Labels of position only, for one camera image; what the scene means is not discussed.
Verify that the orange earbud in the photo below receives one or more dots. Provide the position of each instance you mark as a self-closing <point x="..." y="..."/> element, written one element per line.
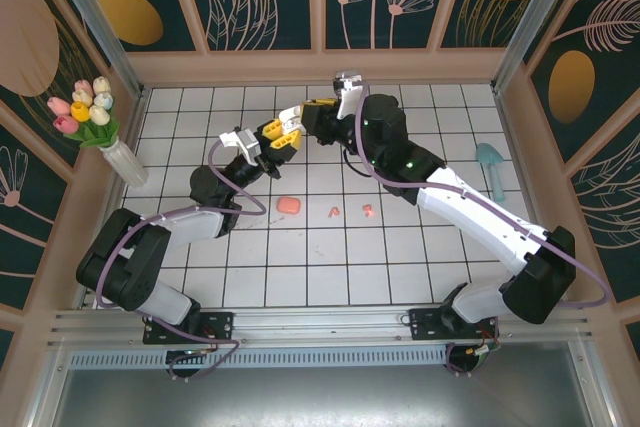
<point x="333" y="210"/>
<point x="368" y="208"/>

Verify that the aluminium frame post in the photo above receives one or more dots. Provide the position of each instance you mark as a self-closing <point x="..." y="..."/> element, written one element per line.
<point x="105" y="32"/>
<point x="536" y="17"/>

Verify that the grey metal sheet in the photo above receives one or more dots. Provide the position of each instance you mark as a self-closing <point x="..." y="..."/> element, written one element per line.
<point x="320" y="397"/>

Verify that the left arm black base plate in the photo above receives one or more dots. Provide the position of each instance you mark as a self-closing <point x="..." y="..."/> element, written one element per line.
<point x="220" y="324"/>

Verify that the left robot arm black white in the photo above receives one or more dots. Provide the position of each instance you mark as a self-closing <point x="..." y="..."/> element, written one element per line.
<point x="125" y="267"/>

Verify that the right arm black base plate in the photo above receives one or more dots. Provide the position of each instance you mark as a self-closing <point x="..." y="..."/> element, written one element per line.
<point x="425" y="327"/>

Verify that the light blue toy shovel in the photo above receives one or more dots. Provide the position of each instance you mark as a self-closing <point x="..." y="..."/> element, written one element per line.
<point x="487" y="154"/>

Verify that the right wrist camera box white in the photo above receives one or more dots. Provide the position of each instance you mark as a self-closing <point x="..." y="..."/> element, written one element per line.
<point x="347" y="84"/>

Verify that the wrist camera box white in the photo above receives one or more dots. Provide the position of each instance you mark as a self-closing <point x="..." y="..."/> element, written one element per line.
<point x="347" y="84"/>
<point x="245" y="142"/>

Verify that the artificial tulip bouquet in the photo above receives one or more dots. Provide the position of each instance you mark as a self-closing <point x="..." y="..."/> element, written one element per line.
<point x="82" y="109"/>

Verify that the orange earbud charging case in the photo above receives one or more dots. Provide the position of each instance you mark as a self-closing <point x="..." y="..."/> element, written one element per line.
<point x="289" y="205"/>

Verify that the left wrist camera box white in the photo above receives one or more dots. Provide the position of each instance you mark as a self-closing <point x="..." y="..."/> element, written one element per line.
<point x="245" y="142"/>

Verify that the aluminium mounting rail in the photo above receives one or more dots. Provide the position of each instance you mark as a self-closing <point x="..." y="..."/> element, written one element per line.
<point x="320" y="327"/>

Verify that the white ribbed vase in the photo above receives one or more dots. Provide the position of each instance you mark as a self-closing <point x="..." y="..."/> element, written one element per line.
<point x="125" y="164"/>

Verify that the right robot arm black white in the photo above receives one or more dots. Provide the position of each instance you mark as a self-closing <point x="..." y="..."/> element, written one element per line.
<point x="475" y="232"/>

